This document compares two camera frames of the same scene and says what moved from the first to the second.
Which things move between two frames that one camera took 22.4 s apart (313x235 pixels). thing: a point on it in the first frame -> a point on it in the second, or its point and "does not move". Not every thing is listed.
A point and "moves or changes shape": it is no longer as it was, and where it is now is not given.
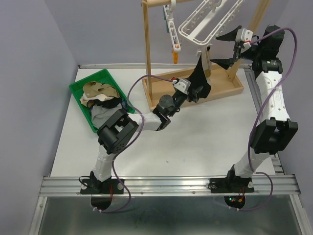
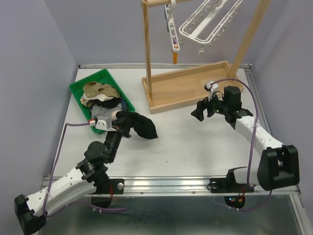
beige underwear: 84,99 does not move
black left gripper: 195,93 -> 122,126
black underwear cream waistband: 201,76 moves or changes shape
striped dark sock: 124,105 does not move
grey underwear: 99,114 does not move
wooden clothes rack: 167,92 does not move
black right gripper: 226,63 -> 201,105
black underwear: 107,104 does not move
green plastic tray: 103,77 does not move
